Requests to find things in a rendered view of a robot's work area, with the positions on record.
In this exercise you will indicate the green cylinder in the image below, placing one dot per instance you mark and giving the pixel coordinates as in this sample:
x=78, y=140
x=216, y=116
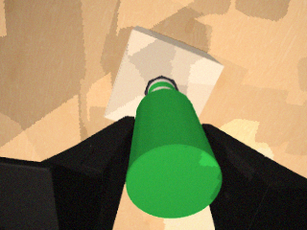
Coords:
x=173, y=172

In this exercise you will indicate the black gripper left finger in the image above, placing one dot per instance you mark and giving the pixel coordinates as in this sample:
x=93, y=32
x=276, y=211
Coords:
x=77, y=189

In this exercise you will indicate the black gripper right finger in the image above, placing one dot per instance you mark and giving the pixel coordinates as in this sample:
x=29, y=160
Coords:
x=257, y=193

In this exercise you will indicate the white marker with green band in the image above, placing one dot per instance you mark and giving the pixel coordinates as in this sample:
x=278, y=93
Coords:
x=160, y=83

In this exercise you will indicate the white square block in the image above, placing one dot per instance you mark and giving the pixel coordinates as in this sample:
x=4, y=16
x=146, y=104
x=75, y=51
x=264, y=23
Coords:
x=150, y=56

